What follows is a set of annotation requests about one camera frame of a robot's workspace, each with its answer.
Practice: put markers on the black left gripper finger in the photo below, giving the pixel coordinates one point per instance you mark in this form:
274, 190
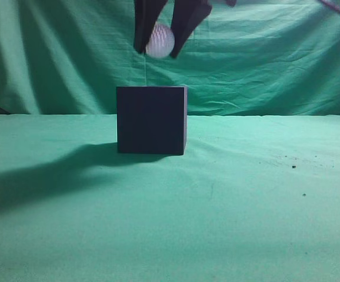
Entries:
187, 15

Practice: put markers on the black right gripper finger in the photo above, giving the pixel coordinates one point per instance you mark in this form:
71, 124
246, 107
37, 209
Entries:
146, 14

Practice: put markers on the white dimpled golf ball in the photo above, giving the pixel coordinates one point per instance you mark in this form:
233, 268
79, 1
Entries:
161, 42

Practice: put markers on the dark blue cube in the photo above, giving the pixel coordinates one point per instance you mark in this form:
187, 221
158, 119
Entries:
152, 119

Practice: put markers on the green backdrop curtain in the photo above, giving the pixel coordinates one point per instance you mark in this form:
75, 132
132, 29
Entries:
257, 58

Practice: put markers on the green table cloth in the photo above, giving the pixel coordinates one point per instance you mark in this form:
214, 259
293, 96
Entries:
252, 199

